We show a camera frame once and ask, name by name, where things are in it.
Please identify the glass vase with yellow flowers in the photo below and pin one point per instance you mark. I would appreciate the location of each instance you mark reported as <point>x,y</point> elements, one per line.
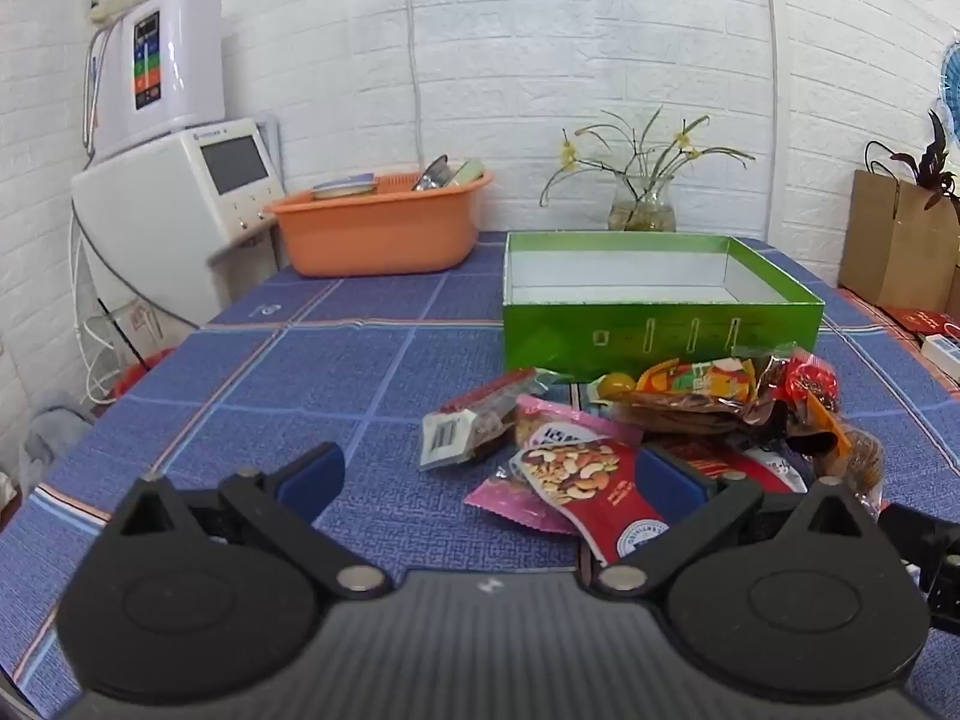
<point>641,210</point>

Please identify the red booklet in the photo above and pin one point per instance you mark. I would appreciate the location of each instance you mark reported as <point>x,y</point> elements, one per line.
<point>926,320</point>

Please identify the red nut snack packet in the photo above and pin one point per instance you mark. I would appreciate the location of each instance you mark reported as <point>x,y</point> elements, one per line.
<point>592,495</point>

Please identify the grey cloth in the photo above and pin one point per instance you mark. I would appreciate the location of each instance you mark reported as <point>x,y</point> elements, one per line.
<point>56,427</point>

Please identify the pile of snack packets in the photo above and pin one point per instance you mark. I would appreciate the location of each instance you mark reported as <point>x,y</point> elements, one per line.
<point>697,382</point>

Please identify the green cardboard box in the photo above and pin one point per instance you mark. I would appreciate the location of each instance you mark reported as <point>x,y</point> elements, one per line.
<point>570,330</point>

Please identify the metal bowl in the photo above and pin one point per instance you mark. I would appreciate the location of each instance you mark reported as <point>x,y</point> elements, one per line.
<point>431,176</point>

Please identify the pale green dish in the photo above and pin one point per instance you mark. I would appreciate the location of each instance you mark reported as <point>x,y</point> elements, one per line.
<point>466,172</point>

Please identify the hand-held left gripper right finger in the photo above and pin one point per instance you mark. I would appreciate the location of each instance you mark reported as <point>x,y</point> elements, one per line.
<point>669,481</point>

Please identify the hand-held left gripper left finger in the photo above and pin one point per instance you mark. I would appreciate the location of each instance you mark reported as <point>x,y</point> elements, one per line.
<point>315,474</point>

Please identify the white appliance with screen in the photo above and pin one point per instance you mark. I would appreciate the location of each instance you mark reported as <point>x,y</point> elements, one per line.
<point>150,217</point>

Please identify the red bin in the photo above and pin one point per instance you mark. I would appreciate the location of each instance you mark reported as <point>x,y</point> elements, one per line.
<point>142,379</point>

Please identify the large blue paper fan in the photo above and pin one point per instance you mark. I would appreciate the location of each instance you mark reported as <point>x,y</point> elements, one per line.
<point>952,90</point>

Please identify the purple leaf plant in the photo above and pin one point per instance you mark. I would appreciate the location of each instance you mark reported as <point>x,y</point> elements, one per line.
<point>937,157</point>

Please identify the orange plastic basin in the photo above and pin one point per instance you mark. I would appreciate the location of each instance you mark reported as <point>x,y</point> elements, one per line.
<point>375,232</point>

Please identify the blue checked tablecloth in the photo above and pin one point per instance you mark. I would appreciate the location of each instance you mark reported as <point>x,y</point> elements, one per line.
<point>300,360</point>

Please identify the brown paper bag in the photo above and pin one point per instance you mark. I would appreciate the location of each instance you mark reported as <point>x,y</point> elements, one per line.
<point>885,240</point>

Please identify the white water purifier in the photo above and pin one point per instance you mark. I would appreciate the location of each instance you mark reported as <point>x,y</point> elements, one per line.
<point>187,52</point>

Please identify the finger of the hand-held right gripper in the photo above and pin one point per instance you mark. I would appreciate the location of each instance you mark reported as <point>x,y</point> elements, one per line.
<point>919,532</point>

